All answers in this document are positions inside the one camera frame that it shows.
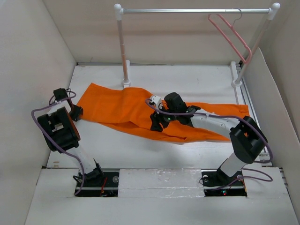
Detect aluminium side rail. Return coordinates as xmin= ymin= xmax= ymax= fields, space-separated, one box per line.
xmin=240 ymin=77 xmax=260 ymax=128

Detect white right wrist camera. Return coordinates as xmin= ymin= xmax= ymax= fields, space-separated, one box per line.
xmin=150 ymin=95 xmax=162 ymax=107

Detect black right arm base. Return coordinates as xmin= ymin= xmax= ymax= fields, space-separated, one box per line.
xmin=199 ymin=170 xmax=247 ymax=197

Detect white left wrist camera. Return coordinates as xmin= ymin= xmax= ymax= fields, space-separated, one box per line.
xmin=49 ymin=98 xmax=61 ymax=105

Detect orange trousers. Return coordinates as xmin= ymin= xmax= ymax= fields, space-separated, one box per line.
xmin=76 ymin=82 xmax=249 ymax=144

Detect pink clothes hanger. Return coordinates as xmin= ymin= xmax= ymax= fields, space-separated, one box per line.
xmin=207 ymin=8 xmax=252 ymax=64

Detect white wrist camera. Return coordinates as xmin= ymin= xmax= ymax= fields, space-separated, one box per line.
xmin=150 ymin=95 xmax=162 ymax=107
xmin=49 ymin=98 xmax=61 ymax=105

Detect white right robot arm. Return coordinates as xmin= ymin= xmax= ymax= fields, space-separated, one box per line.
xmin=146 ymin=92 xmax=268 ymax=187

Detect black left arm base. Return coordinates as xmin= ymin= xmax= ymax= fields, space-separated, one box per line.
xmin=73 ymin=170 xmax=120 ymax=197

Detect white clothes rack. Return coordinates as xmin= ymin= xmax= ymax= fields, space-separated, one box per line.
xmin=114 ymin=2 xmax=281 ymax=106

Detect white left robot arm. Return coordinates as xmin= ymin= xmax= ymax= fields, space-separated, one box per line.
xmin=37 ymin=88 xmax=105 ymax=186

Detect white foam block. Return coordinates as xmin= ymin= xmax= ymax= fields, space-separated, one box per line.
xmin=118 ymin=168 xmax=204 ymax=198

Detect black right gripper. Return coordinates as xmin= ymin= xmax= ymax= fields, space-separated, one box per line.
xmin=150 ymin=103 xmax=178 ymax=132

